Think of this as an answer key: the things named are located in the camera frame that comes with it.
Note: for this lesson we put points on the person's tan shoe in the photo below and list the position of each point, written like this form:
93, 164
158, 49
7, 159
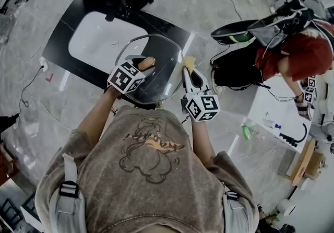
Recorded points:
159, 105

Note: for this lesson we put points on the black curved faucet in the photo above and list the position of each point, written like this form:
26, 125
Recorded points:
288, 139

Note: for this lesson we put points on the person's left forearm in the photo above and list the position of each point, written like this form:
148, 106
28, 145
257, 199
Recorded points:
99, 114

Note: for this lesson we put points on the cardboard box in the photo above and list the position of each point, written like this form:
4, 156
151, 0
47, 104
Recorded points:
317, 164

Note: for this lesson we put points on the yellow sponge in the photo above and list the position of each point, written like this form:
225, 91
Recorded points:
190, 63

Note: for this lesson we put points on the white round device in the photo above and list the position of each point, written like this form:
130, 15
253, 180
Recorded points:
285, 207

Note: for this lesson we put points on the white power strip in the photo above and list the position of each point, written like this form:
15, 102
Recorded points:
43, 63

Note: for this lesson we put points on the white bottle blue cap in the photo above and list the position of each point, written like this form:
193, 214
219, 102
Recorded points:
271, 123

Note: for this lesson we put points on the white sink basin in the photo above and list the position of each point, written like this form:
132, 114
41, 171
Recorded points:
96, 38

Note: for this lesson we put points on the round wooden board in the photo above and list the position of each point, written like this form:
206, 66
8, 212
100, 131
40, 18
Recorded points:
304, 164

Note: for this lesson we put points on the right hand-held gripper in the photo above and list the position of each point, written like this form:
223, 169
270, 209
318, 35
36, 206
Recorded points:
206, 106

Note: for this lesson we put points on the dark sink cabinet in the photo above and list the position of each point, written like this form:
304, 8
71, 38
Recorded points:
65, 30

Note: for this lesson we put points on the person's brown printed t-shirt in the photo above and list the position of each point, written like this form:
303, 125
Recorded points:
146, 187

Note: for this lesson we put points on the white sink cabinet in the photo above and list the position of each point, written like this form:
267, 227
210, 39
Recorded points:
276, 111

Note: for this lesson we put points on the green bottle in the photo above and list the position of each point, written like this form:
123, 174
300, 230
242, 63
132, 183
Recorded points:
246, 132

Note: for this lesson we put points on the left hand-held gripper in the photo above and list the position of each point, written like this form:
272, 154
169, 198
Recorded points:
122, 79

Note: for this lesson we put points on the clear glass plate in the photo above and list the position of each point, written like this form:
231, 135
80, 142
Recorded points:
163, 49

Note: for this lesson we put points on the person's right forearm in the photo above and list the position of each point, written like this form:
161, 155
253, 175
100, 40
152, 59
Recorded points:
202, 143

